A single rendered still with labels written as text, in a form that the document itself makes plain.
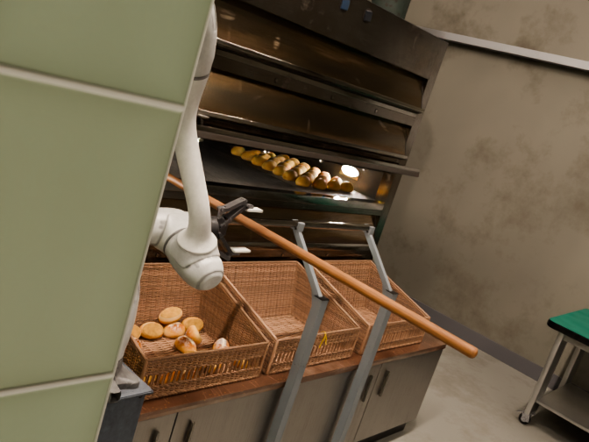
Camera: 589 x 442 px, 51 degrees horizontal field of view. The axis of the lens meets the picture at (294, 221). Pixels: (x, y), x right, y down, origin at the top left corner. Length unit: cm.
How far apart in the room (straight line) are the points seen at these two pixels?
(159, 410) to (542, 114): 416
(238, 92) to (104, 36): 221
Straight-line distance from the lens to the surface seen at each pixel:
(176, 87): 31
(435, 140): 578
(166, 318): 247
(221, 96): 242
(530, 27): 566
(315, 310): 231
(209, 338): 257
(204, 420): 226
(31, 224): 29
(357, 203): 326
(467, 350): 159
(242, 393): 231
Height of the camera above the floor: 168
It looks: 12 degrees down
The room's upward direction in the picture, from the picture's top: 18 degrees clockwise
